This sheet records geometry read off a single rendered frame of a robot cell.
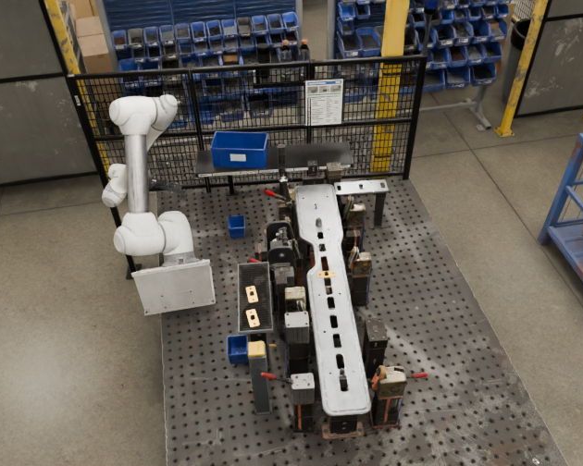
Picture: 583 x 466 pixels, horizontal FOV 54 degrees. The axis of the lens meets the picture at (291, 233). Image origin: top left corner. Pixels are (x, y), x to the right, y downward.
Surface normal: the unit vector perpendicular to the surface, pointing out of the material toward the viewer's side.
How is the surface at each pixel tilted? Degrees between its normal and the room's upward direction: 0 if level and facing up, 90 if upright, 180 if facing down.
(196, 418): 0
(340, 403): 0
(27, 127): 91
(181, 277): 90
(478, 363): 0
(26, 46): 91
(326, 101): 90
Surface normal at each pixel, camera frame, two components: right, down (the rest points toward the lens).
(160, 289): 0.19, 0.69
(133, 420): -0.02, -0.71
